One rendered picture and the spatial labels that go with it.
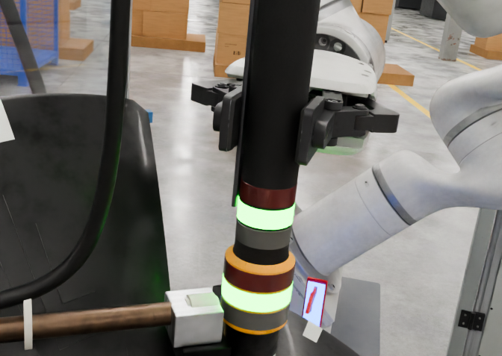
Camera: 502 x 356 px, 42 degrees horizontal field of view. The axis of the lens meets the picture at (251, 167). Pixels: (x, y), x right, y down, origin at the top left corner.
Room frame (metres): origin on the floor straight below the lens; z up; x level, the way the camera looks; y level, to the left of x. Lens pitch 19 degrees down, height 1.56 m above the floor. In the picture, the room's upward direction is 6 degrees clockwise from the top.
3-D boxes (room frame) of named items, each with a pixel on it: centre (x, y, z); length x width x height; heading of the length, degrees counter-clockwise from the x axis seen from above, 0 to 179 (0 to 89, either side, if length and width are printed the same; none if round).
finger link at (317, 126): (0.37, -0.05, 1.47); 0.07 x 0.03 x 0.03; 167
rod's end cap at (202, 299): (0.35, 0.02, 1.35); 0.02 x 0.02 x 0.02; 21
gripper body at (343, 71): (0.46, -0.03, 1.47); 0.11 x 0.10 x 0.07; 167
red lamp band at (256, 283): (0.36, -0.01, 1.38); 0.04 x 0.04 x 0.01
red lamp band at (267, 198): (0.36, -0.01, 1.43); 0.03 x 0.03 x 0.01
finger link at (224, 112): (0.38, 0.02, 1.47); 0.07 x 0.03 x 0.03; 167
